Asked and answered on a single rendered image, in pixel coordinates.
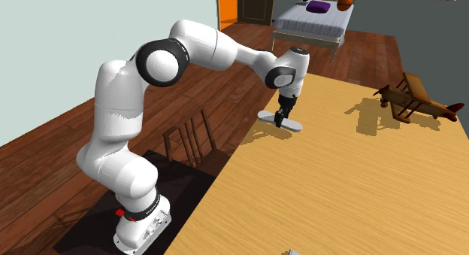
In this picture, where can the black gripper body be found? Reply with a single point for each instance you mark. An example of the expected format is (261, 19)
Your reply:
(287, 102)

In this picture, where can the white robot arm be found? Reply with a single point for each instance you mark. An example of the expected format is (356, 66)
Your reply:
(117, 111)

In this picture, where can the white flat remote control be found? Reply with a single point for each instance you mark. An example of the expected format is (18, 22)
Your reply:
(293, 125)

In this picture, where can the wooden bed with grey bedding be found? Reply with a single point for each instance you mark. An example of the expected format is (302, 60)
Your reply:
(311, 23)

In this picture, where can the brown wooden chair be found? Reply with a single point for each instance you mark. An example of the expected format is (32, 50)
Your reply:
(214, 159)

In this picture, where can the dark brown door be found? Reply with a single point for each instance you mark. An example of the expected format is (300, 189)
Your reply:
(256, 6)

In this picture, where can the wooden toy airplane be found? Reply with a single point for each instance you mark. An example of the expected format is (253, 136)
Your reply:
(403, 100)

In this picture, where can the dark robot stand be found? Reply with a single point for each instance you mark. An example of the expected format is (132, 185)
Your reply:
(183, 184)

